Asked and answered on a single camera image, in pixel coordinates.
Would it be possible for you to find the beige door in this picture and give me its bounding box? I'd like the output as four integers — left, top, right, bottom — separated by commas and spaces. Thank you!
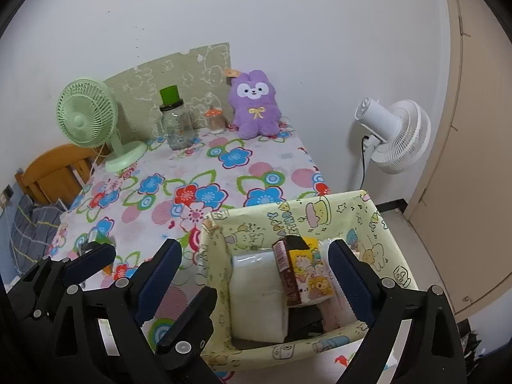
405, 0, 511, 319

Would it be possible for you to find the grey plaid pillow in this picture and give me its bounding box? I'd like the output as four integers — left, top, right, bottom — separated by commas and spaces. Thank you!
10, 195, 68, 275

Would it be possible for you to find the green desk fan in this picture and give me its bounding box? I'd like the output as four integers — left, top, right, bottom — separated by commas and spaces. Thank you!
56, 78, 148, 172

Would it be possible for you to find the white standing fan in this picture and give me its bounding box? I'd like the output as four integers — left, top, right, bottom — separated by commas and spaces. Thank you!
351, 97, 432, 204

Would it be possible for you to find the white tissue pack with sleeve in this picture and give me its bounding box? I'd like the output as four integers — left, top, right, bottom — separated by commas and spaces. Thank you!
229, 252, 288, 343

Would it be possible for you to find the yellow cartoon storage box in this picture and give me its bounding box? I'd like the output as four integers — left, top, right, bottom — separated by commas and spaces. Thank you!
200, 191, 417, 371

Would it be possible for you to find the clear plastic cup sleeve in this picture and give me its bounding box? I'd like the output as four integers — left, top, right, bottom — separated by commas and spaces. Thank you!
318, 238, 356, 332

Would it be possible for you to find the green patterned cardboard panel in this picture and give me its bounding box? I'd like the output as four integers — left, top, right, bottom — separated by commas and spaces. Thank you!
105, 43, 234, 143

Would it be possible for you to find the brown snack box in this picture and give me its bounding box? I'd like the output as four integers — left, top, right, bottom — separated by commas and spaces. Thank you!
272, 235, 309, 307

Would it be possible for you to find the yellow cartoon tissue pack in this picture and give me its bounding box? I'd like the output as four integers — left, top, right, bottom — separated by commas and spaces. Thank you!
288, 237, 334, 307

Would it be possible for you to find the small jar with orange lid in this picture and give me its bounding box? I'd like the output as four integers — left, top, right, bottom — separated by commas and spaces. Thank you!
204, 106, 226, 133

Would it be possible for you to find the wooden bed headboard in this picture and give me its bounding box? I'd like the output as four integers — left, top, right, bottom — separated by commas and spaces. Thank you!
15, 144, 111, 205

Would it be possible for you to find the floral tablecloth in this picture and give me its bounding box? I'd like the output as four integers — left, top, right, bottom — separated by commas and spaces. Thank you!
48, 123, 329, 346

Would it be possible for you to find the purple plush bunny toy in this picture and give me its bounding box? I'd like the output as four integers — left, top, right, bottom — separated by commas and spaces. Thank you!
228, 69, 282, 140

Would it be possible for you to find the glass jar with green lid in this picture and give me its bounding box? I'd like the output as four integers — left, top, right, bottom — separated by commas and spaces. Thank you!
157, 85, 195, 150

